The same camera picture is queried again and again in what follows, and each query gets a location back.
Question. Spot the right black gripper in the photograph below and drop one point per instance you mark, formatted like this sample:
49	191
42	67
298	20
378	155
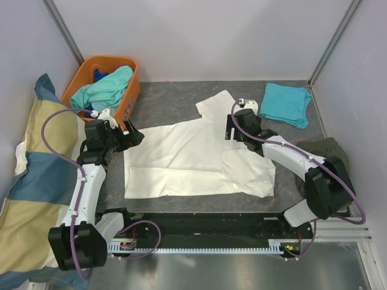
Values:
228	129

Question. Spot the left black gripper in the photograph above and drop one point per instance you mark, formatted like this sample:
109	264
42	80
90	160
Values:
133	138

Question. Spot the white t shirt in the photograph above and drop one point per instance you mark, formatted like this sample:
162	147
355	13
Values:
193	158

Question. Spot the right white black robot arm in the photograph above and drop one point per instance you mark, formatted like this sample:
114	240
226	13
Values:
327	185

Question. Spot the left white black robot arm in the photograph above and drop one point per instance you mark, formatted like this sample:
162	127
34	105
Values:
81	242

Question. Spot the mint green t shirt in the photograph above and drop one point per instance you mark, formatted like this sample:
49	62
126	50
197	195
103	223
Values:
106	93

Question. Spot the folded turquoise t shirt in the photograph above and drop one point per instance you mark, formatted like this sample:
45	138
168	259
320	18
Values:
286	104

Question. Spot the dark blue t shirt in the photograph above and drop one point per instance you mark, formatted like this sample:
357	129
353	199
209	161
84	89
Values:
99	75

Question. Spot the orange plastic basket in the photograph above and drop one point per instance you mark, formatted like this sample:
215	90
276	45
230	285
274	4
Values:
109	64

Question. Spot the olive green t shirt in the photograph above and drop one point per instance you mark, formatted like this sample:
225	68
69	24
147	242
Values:
326	148

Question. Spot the blue beige checkered pillow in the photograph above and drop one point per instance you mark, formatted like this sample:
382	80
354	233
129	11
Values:
40	193

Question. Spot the aluminium extrusion rails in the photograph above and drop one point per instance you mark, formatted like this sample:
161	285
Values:
337	230

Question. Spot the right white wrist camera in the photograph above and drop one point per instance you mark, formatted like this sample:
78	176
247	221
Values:
248	104

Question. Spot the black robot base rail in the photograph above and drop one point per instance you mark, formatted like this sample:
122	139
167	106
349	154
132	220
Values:
212	229

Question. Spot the white slotted cable duct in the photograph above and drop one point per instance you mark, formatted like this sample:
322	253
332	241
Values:
271	246

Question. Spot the left aluminium corner post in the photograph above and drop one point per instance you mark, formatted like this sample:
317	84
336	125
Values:
58	20

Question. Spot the aluminium corner post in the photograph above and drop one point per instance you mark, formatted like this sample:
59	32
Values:
58	20
336	37

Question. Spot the right aluminium corner post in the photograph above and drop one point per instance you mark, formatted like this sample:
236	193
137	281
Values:
336	37

